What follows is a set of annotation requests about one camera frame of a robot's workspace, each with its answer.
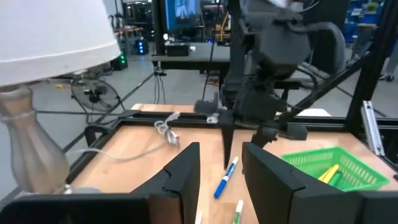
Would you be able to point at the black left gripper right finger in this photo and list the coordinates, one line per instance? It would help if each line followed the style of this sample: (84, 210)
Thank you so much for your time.
(273, 186)

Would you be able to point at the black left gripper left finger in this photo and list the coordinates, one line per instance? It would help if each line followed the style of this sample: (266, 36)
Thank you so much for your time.
(183, 174)

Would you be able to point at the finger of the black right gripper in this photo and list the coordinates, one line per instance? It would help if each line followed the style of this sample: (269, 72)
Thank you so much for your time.
(228, 140)
(264, 137)

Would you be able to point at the yellow thin marker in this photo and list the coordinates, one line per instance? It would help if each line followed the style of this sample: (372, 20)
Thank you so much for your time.
(329, 172)

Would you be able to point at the green capped thin marker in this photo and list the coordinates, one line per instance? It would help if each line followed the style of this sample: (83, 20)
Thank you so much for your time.
(237, 214)
(335, 180)

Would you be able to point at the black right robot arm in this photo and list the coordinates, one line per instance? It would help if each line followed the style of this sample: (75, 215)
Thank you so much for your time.
(280, 46)

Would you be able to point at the blue capped thin marker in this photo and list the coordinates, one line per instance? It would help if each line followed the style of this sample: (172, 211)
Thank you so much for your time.
(221, 188)

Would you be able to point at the white paper sheet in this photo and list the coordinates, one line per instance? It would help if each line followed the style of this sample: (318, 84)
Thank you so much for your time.
(314, 112)

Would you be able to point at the grey monitor desk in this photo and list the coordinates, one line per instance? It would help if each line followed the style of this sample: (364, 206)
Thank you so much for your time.
(199, 56)

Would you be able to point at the small black box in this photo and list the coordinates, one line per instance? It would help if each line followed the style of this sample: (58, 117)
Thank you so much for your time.
(177, 50)

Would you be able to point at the green plastic basket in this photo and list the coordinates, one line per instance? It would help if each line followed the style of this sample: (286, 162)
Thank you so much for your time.
(373, 183)

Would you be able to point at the black floor fan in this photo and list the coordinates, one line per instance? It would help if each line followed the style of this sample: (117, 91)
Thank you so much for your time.
(94, 95)

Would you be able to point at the black computer monitor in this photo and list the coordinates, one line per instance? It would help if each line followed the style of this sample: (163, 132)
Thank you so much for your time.
(183, 12)

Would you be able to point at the computer tower blue lights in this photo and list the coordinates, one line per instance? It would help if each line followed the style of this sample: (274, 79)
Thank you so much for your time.
(141, 46)

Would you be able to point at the black box green light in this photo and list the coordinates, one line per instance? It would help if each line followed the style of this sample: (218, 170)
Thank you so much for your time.
(119, 62)

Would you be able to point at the white shade table lamp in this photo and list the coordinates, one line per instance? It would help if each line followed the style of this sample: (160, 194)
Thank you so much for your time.
(46, 31)

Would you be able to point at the small silver bracket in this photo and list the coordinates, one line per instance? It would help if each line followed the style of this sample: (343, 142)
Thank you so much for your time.
(213, 119)

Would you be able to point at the black aluminium table frame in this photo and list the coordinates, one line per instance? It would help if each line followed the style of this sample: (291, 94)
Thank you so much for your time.
(136, 115)

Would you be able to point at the silver aluminium bracket bar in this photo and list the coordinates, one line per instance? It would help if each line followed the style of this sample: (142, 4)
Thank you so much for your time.
(373, 130)

